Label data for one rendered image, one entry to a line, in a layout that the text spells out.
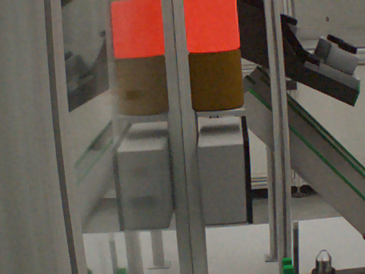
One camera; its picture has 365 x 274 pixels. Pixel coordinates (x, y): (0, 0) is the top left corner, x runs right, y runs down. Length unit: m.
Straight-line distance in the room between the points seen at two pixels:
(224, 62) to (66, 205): 0.55
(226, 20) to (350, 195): 0.53
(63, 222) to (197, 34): 0.56
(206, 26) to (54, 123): 0.55
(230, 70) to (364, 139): 4.45
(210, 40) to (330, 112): 4.39
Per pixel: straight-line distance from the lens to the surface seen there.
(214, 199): 0.69
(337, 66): 1.18
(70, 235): 0.16
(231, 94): 0.71
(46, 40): 0.15
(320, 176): 1.17
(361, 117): 5.11
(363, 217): 1.18
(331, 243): 1.58
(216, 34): 0.70
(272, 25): 1.11
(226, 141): 0.68
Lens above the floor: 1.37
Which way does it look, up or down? 11 degrees down
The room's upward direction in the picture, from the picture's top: 4 degrees counter-clockwise
